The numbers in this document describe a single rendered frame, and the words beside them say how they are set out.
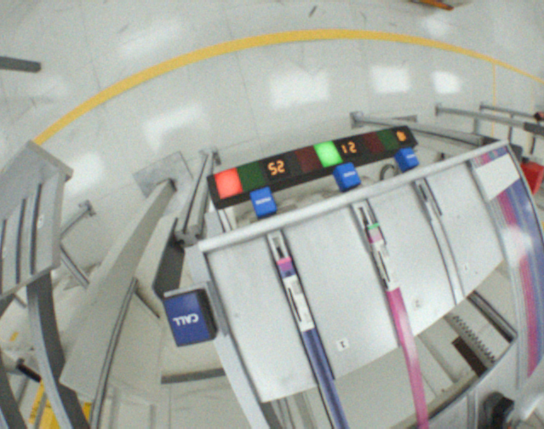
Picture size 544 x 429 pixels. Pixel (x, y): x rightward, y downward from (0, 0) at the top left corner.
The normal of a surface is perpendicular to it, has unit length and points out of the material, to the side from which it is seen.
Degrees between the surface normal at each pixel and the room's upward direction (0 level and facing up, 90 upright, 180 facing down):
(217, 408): 90
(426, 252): 44
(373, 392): 90
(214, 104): 0
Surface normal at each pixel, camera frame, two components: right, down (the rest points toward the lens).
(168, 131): 0.22, 0.44
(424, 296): 0.00, -0.25
